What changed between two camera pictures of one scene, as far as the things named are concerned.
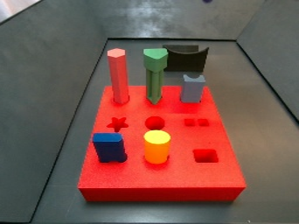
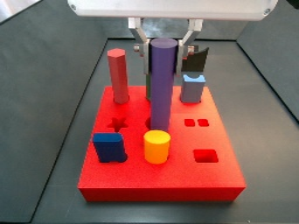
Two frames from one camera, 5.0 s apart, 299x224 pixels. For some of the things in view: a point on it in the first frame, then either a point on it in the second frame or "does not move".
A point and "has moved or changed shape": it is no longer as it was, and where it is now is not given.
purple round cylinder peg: [206, 1] has moved or changed shape
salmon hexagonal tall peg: [118, 75] does not move
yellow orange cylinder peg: [156, 143] does not move
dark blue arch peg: [109, 147] does not move
